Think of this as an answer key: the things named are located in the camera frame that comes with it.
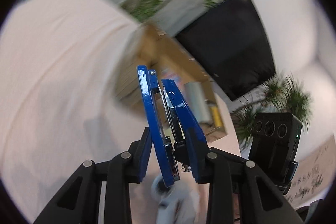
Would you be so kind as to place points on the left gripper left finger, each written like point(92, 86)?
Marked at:
point(78, 200)

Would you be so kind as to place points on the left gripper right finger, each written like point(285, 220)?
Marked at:
point(230, 176)

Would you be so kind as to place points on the blue metal stapler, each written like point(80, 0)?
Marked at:
point(175, 132)

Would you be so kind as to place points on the brown cardboard box tray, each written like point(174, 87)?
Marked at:
point(152, 47)

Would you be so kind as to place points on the small white desk fan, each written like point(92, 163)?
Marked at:
point(176, 204)

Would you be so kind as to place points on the pink tablecloth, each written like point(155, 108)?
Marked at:
point(59, 66)

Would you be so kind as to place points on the spiky green potted plant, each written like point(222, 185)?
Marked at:
point(279, 94)

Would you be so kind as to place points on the silver metal tin can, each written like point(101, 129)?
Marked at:
point(197, 102)

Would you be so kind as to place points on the black monitor screen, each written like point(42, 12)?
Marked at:
point(230, 43)

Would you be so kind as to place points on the black camera box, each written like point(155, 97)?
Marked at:
point(274, 147)

